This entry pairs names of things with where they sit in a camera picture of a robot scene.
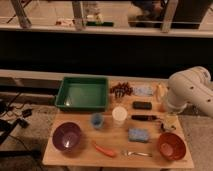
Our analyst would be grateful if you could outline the small blue cup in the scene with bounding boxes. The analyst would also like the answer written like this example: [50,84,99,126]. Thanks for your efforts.
[91,113,104,129]

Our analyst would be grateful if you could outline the white paper cup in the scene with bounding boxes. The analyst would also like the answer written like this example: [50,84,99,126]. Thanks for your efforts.
[112,106,128,126]

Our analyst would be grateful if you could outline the orange carrot toy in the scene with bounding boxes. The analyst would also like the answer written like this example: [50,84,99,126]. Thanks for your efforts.
[93,143,116,157]

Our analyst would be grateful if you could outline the black eraser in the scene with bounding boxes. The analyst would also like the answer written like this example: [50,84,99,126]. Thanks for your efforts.
[132,101,152,110]

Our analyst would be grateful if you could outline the black cables on floor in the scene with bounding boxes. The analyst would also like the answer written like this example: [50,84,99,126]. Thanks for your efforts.
[0,92,34,144]

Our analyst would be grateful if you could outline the red-brown bowl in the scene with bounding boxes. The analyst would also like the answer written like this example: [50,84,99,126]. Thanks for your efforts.
[157,132,186,161]

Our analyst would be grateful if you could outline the orange fruit toy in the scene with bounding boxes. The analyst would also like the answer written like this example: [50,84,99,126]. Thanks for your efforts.
[156,84,165,112]

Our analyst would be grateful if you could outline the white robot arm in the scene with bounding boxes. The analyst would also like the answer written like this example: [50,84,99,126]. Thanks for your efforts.
[163,66,213,118]

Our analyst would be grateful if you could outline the blue sponge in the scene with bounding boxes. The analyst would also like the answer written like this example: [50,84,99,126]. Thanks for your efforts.
[128,128,149,143]

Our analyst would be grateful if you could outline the silver fork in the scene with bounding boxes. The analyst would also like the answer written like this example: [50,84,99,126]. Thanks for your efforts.
[122,150,152,157]

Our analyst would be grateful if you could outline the green plastic tray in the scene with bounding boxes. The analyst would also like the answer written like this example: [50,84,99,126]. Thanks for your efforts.
[55,77,108,111]

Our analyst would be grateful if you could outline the clear plastic bag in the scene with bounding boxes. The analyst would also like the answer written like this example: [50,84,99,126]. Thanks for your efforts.
[133,85,154,96]

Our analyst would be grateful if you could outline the purple bowl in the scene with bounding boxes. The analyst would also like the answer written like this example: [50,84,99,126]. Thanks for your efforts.
[52,122,82,152]

